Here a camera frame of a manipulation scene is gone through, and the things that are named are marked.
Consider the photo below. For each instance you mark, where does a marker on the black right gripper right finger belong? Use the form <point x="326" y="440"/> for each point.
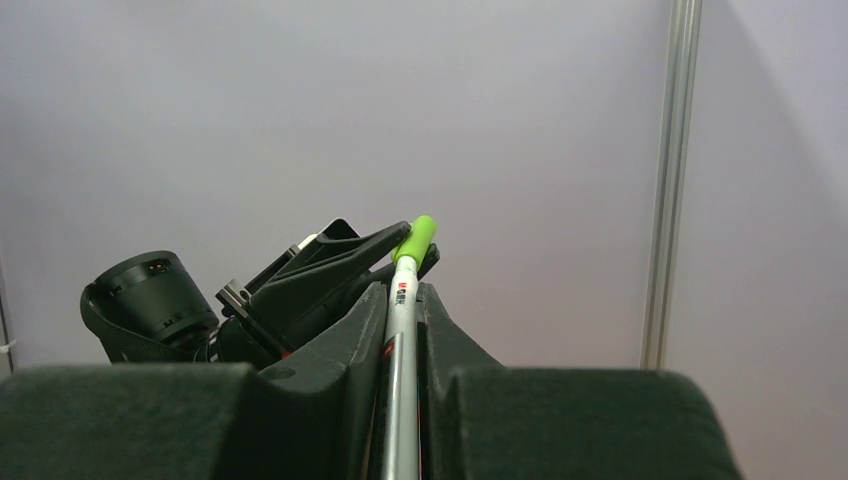
<point x="484" y="420"/>

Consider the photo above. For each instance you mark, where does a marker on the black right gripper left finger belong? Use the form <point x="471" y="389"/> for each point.
<point x="306" y="417"/>

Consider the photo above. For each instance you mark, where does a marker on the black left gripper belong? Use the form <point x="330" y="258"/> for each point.
<point x="265" y="311"/>

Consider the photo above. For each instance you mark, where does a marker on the green marker cap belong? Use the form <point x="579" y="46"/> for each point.
<point x="418" y="241"/>

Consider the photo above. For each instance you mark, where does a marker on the green white marker pen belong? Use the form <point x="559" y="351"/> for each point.
<point x="401" y="450"/>

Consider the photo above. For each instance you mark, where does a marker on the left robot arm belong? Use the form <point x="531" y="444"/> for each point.
<point x="149" y="309"/>

